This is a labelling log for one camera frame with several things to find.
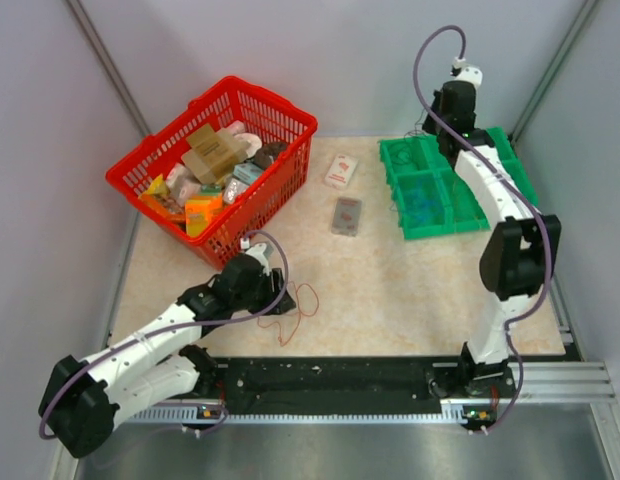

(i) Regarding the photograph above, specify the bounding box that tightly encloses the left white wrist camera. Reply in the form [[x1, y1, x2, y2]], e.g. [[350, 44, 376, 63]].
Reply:
[[240, 238, 274, 275]]

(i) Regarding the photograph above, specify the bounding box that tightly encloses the white pink pouch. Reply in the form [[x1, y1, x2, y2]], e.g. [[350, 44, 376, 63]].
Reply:
[[225, 120, 263, 158]]

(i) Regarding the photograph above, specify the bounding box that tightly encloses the dark brown round item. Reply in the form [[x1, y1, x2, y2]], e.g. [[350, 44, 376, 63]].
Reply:
[[253, 142, 288, 170]]

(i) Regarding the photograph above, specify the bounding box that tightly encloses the yellow snack packet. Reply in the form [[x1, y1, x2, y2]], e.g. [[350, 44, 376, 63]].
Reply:
[[139, 175, 186, 224]]

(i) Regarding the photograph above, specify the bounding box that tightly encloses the pink wrapped pack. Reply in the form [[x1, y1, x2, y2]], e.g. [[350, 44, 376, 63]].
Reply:
[[165, 163, 202, 204]]

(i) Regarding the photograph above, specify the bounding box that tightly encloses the red plastic basket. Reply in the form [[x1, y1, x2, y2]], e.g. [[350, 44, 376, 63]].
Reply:
[[106, 76, 318, 269]]

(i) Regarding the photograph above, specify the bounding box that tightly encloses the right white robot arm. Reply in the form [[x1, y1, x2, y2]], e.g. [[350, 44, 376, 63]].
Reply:
[[424, 79, 561, 396]]

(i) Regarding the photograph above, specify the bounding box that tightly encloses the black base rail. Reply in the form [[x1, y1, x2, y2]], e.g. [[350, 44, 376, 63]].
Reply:
[[179, 355, 521, 417]]

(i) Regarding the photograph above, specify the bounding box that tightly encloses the green compartment tray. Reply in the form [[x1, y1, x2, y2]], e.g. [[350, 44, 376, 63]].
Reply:
[[379, 134, 522, 240]]

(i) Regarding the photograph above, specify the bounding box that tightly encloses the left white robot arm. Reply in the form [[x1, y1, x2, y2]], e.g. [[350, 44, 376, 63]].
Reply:
[[38, 244, 295, 458]]

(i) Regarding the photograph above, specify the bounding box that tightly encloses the teal small box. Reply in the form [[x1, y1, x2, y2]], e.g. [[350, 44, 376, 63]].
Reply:
[[233, 162, 264, 186]]

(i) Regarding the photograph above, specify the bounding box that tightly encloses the black wire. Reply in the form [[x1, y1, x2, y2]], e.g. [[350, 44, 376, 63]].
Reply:
[[389, 114, 431, 166]]

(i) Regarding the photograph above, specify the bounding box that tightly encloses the clear plastic card case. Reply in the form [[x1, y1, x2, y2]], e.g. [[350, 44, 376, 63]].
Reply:
[[331, 197, 363, 237]]

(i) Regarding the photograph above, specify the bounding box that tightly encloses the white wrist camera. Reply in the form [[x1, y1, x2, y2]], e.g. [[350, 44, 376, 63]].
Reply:
[[240, 238, 274, 275], [451, 57, 483, 90]]

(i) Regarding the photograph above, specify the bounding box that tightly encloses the white slotted cable duct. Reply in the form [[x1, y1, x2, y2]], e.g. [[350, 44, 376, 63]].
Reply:
[[130, 404, 224, 424]]

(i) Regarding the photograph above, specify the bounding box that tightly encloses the brown cardboard box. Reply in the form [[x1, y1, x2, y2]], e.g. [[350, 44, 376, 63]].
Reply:
[[181, 124, 247, 184]]

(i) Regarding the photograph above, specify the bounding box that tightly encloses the orange snack box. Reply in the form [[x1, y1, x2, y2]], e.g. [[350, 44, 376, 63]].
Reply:
[[184, 196, 224, 238]]

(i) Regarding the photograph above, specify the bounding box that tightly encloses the aluminium frame rail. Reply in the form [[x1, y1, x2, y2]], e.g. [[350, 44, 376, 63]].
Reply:
[[509, 324, 617, 402]]

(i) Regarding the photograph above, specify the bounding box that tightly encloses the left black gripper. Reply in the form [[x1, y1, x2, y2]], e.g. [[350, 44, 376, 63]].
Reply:
[[233, 268, 295, 316]]

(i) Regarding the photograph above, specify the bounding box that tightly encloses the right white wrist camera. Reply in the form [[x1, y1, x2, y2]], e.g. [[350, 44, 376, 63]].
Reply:
[[451, 57, 483, 90]]

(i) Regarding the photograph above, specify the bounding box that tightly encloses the white red card box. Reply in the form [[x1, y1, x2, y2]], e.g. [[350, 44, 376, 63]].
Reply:
[[324, 154, 359, 190]]

